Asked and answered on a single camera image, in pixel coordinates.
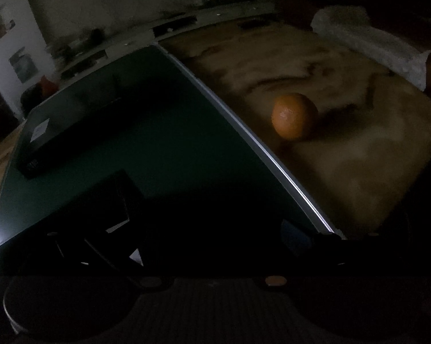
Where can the orange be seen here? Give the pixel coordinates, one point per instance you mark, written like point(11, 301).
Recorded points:
point(294, 116)

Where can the black box with white label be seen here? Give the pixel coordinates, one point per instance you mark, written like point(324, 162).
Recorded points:
point(63, 134)

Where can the wall poster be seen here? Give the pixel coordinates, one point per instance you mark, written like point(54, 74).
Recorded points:
point(2, 21)
point(23, 64)

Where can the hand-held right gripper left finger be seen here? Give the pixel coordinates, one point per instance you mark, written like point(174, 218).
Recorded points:
point(119, 200)

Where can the small orange object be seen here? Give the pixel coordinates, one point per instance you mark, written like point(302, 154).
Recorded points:
point(48, 84)

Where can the white crumpled cloth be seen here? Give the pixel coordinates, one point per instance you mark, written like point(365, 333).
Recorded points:
point(373, 41)

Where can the brown patterned blanket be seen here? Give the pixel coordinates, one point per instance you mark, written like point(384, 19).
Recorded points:
point(344, 89)

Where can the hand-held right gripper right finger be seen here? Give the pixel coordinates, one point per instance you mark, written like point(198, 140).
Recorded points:
point(295, 237)

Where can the dark red cloth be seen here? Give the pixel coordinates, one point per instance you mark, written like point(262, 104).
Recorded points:
point(301, 7)

